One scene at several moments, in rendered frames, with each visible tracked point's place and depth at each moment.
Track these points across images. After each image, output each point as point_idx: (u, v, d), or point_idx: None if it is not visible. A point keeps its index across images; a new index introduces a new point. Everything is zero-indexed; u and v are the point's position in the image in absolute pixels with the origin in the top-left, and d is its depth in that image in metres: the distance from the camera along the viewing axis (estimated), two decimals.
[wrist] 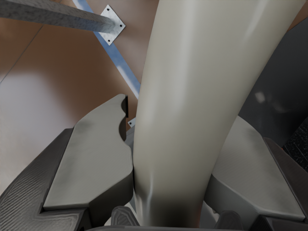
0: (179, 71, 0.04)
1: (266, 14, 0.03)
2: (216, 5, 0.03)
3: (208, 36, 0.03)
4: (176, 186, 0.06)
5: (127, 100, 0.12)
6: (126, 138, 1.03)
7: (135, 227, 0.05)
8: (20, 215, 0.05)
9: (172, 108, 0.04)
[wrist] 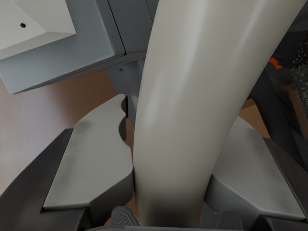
0: (178, 72, 0.04)
1: (266, 15, 0.03)
2: (216, 6, 0.03)
3: (208, 37, 0.03)
4: (177, 187, 0.06)
5: (127, 100, 0.12)
6: None
7: (135, 227, 0.05)
8: (20, 215, 0.05)
9: (172, 109, 0.04)
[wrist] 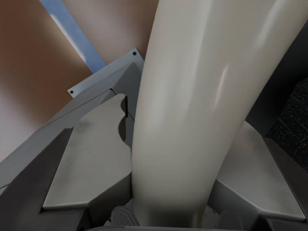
0: (180, 79, 0.04)
1: (277, 18, 0.03)
2: (221, 7, 0.03)
3: (212, 41, 0.03)
4: (177, 199, 0.05)
5: (126, 99, 0.11)
6: (63, 121, 0.60)
7: (135, 227, 0.05)
8: (19, 215, 0.05)
9: (173, 118, 0.04)
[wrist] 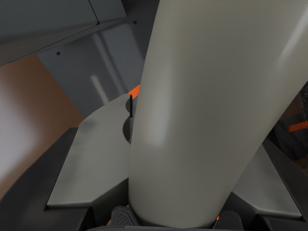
0: (187, 103, 0.03)
1: None
2: (244, 15, 0.02)
3: (230, 59, 0.02)
4: None
5: (131, 100, 0.12)
6: None
7: (135, 227, 0.05)
8: (24, 212, 0.05)
9: (177, 147, 0.03)
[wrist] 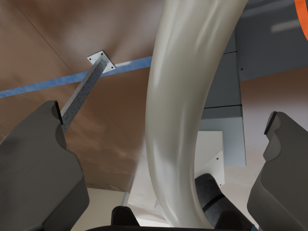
0: None
1: None
2: None
3: None
4: None
5: (57, 106, 0.10)
6: None
7: (135, 227, 0.05)
8: None
9: None
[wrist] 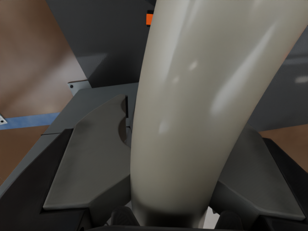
0: None
1: None
2: None
3: None
4: None
5: (127, 100, 0.12)
6: None
7: (135, 227, 0.05)
8: (20, 215, 0.05)
9: None
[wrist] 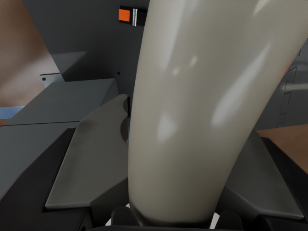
0: None
1: None
2: None
3: None
4: None
5: (129, 100, 0.12)
6: None
7: (135, 227, 0.05)
8: (22, 214, 0.05)
9: None
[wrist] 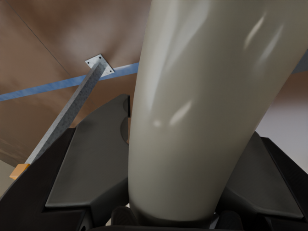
0: None
1: None
2: None
3: None
4: None
5: (129, 100, 0.12)
6: None
7: (135, 227, 0.05)
8: (23, 213, 0.05)
9: None
